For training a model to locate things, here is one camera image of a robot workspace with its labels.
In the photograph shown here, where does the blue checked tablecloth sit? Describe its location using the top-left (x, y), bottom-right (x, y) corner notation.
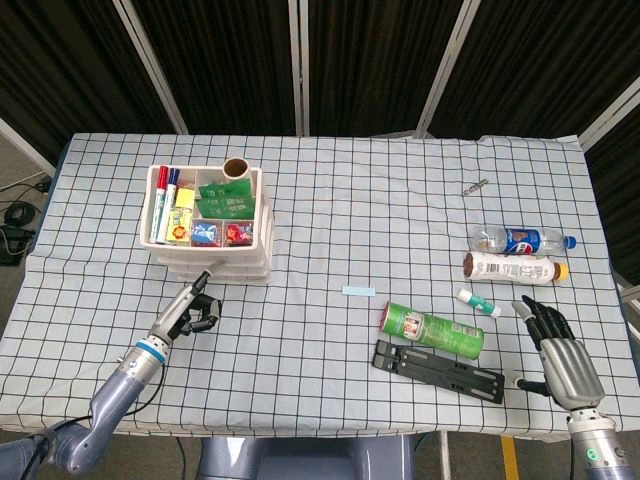
top-left (0, 132), bottom-right (640, 444)

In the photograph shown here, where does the black power adapter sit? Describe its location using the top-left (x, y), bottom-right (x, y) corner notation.
top-left (0, 224), bottom-right (34, 266)

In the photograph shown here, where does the clear blue label soda bottle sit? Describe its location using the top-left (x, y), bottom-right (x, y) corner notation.
top-left (468, 225), bottom-right (578, 256)

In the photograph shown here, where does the green tea packet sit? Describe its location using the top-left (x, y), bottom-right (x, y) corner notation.
top-left (197, 179), bottom-right (254, 201)
top-left (193, 197), bottom-right (255, 220)

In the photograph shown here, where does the red snack packet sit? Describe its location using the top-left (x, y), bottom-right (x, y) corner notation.
top-left (223, 222), bottom-right (255, 246)

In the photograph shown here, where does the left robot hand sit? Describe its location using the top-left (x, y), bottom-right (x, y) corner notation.
top-left (148, 268), bottom-right (222, 346)

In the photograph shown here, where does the white table leg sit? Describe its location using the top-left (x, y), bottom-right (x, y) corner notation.
top-left (438, 432), bottom-right (452, 480)

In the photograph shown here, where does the clear plastic drawer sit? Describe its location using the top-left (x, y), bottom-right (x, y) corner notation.
top-left (158, 249), bottom-right (274, 269)

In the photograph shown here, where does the blue cap whiteboard marker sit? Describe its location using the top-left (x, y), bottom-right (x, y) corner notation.
top-left (160, 168), bottom-right (181, 245)

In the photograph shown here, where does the clear bottle brown cap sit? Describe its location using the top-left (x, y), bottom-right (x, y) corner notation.
top-left (462, 251), bottom-right (570, 286)

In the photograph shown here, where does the red cap whiteboard marker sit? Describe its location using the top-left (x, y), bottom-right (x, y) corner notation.
top-left (153, 165), bottom-right (170, 245)

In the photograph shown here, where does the black cable coil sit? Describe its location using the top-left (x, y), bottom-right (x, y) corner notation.
top-left (4, 202), bottom-right (39, 226)

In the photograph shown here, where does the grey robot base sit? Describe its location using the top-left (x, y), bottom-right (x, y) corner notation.
top-left (197, 434), bottom-right (416, 480)

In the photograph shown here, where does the white plastic drawer organizer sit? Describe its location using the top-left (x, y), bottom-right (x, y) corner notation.
top-left (138, 163), bottom-right (276, 285)

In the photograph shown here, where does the black folding stand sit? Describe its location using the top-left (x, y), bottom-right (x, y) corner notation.
top-left (371, 339), bottom-right (506, 404)

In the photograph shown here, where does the yellow lion sticker packet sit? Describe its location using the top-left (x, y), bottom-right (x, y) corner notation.
top-left (167, 208), bottom-right (194, 245)

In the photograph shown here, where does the white green glue stick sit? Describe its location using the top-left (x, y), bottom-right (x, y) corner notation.
top-left (457, 288), bottom-right (502, 319)

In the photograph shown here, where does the blue snack packet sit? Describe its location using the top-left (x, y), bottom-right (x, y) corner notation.
top-left (191, 219), bottom-right (224, 247)

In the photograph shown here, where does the green chips can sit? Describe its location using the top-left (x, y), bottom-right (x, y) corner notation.
top-left (379, 301), bottom-right (485, 361)

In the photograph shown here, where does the dark folding screen divider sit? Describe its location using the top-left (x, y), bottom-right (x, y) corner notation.
top-left (0, 0), bottom-right (640, 281)

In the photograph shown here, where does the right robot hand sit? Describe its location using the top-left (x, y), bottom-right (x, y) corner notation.
top-left (510, 294), bottom-right (606, 410)

